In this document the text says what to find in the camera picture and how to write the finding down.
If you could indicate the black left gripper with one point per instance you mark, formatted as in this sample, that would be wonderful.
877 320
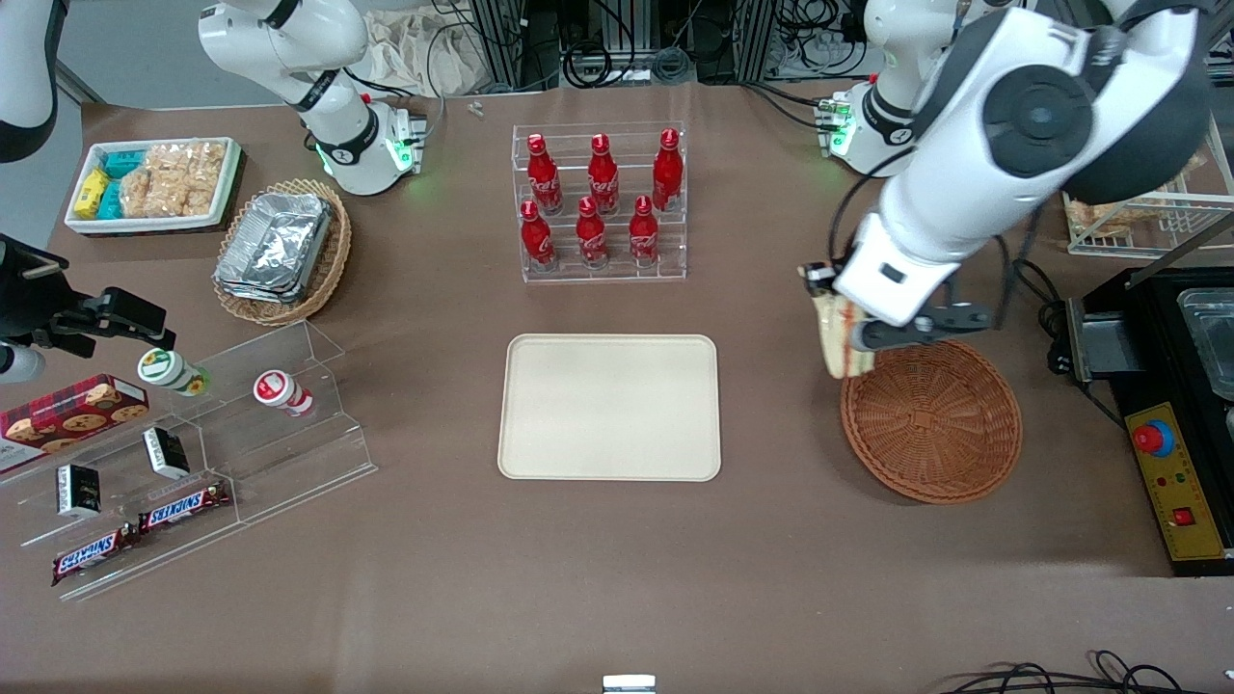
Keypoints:
820 274

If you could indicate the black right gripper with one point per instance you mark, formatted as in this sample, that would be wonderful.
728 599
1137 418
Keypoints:
27 297

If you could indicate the triangular sandwich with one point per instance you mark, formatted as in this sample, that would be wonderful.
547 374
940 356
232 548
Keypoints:
834 337

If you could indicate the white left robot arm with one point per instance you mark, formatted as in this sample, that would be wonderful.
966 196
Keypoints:
964 193

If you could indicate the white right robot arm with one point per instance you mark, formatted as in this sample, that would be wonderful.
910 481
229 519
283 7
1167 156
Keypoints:
318 116

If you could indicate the brown wicker basket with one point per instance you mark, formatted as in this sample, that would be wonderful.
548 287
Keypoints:
930 434

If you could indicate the cream plastic tray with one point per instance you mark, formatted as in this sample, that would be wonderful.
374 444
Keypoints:
607 405

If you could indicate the silver foil tray stack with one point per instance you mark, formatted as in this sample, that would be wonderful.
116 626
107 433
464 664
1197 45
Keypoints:
275 246

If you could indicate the light oval wicker basket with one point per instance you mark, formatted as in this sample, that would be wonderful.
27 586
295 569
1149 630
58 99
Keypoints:
333 260

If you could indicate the yellow snack box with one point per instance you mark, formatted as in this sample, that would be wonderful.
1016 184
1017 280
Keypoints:
92 190

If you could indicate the teal snack box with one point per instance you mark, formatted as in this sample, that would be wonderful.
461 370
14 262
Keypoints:
123 162
111 200

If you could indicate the red cookie box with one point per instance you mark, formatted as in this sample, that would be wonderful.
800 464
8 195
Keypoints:
72 414

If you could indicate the white rectangular snack bin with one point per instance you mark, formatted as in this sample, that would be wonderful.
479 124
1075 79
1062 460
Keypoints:
145 225

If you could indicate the clear acrylic bottle rack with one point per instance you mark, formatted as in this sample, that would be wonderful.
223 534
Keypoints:
675 246

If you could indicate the clear rice cracker bag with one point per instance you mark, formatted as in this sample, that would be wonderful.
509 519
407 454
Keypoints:
145 193
198 169

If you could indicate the green-capped yogurt bottle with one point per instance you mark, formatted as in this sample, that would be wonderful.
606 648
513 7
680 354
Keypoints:
169 371

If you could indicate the red cola bottle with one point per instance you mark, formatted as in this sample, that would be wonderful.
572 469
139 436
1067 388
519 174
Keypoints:
544 178
591 236
667 173
643 236
537 241
603 178

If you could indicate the small black white box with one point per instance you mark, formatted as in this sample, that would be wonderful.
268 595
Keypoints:
79 490
166 453

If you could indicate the Snickers chocolate bar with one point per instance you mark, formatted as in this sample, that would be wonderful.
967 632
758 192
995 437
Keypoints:
183 508
92 556

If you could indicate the red-capped yogurt bottle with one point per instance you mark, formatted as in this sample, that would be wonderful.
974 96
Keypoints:
280 390

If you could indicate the rice cracker pack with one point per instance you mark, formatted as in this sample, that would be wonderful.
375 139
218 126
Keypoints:
1109 216

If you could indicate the clear acrylic stepped display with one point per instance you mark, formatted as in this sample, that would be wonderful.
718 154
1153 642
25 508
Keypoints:
289 453

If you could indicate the black appliance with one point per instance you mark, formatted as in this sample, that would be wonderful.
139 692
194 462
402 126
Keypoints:
1157 328

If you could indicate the clear plastic container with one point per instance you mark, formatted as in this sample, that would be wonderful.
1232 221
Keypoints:
1210 337

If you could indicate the yellow emergency stop box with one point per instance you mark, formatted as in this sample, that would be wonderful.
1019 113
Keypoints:
1181 482

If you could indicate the beige cloth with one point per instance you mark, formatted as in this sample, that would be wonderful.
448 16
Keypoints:
405 48

